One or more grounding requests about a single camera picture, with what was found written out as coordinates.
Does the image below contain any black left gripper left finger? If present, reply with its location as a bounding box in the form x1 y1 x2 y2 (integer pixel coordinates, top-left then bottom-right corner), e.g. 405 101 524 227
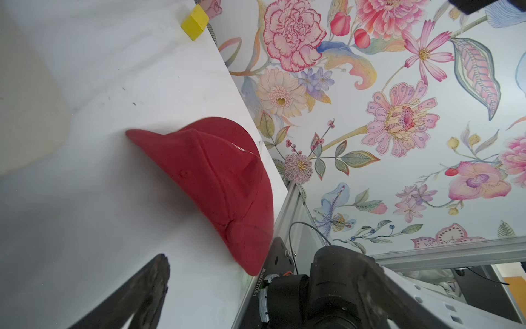
71 254 170 328

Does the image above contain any maroon cap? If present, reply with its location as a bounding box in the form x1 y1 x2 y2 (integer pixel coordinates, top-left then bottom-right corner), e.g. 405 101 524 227
125 117 274 276

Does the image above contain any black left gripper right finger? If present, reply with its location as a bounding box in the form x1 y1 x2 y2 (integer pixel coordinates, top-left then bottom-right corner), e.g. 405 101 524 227
356 254 448 328

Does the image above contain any yellow foam block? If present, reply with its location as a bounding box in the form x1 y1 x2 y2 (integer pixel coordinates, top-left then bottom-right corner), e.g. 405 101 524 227
181 4 210 41

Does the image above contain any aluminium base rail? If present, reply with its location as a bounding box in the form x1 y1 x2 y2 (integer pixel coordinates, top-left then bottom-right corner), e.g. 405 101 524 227
231 182 304 328

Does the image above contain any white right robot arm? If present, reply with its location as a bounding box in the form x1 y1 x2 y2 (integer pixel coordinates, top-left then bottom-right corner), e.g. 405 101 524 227
258 245 523 328

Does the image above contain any cream Colorado baseball cap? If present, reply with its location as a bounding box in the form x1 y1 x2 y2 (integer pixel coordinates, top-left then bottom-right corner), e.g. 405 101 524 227
1 8 71 175

